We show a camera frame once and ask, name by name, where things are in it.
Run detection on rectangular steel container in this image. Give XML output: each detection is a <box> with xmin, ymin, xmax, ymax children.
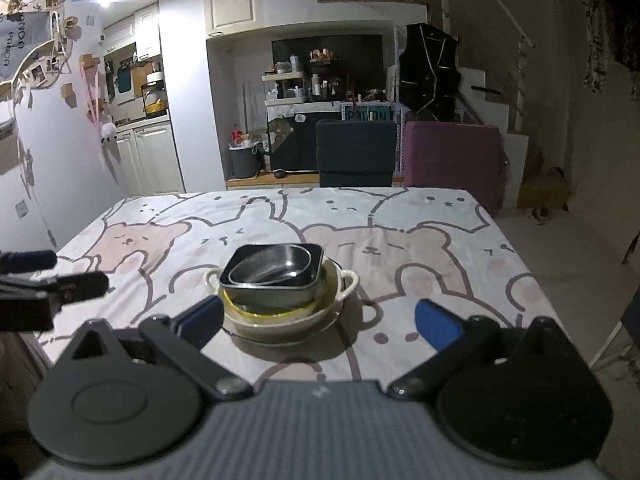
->
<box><xmin>218</xmin><ymin>243</ymin><xmax>324</xmax><ymax>311</ymax></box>

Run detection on cream two-handled bowl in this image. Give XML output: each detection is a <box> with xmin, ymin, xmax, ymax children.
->
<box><xmin>204</xmin><ymin>257</ymin><xmax>360</xmax><ymax>347</ymax></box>

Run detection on yellow rimmed floral plate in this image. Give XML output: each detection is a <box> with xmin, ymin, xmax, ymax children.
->
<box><xmin>218</xmin><ymin>258</ymin><xmax>343</xmax><ymax>327</ymax></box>

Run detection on round steel bowl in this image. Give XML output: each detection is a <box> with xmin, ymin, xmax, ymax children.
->
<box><xmin>228</xmin><ymin>244</ymin><xmax>317</xmax><ymax>286</ymax></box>

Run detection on cartoon bear tablecloth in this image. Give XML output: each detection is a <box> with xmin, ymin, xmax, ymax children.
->
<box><xmin>37</xmin><ymin>188</ymin><xmax>553</xmax><ymax>384</ymax></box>

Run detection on white kitchen cabinet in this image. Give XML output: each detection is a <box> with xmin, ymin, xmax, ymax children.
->
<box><xmin>114</xmin><ymin>116</ymin><xmax>184</xmax><ymax>196</ymax></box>

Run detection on grey trash bin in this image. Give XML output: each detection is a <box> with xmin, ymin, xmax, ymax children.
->
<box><xmin>229</xmin><ymin>141</ymin><xmax>260</xmax><ymax>179</ymax></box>

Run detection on low white drawer cabinet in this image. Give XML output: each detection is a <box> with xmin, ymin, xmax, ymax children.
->
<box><xmin>224</xmin><ymin>169</ymin><xmax>407</xmax><ymax>191</ymax></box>

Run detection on maroon cushion chair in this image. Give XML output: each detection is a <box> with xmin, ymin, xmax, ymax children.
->
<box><xmin>404</xmin><ymin>120</ymin><xmax>506</xmax><ymax>216</ymax></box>

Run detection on black letter board sign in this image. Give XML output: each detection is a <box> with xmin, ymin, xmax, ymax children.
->
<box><xmin>268</xmin><ymin>112</ymin><xmax>342</xmax><ymax>171</ymax></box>

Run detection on dark blue cushion chair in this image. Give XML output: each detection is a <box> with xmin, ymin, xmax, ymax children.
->
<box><xmin>316</xmin><ymin>120</ymin><xmax>397</xmax><ymax>188</ymax></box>

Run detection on black hanging jacket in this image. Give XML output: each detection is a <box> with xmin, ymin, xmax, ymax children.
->
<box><xmin>399</xmin><ymin>23</ymin><xmax>461</xmax><ymax>122</ymax></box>

